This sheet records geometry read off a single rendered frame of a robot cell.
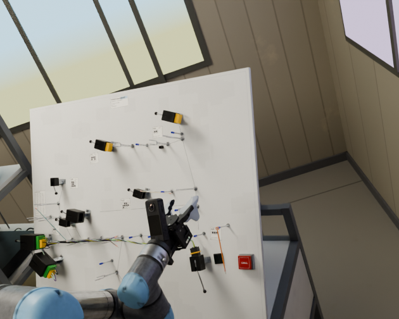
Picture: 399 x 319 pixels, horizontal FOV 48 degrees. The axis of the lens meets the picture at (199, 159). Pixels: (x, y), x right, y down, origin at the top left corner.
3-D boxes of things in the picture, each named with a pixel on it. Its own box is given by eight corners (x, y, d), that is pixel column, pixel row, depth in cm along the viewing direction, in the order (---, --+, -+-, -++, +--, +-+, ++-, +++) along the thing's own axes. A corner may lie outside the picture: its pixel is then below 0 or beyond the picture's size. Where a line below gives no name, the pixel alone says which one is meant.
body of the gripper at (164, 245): (173, 236, 129) (154, 267, 120) (159, 213, 126) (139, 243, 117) (194, 233, 125) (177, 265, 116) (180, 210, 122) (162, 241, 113)
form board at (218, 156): (40, 314, 220) (37, 314, 219) (31, 109, 227) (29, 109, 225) (269, 336, 167) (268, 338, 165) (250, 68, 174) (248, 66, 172)
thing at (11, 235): (2, 287, 215) (-5, 277, 211) (-45, 283, 231) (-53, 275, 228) (43, 239, 240) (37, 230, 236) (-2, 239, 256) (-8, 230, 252)
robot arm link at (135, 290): (123, 311, 109) (108, 287, 105) (144, 276, 117) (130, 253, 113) (149, 314, 105) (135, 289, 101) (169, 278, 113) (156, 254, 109)
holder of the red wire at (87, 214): (72, 204, 210) (55, 206, 201) (94, 210, 204) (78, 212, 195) (71, 215, 211) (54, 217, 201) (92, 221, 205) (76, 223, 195)
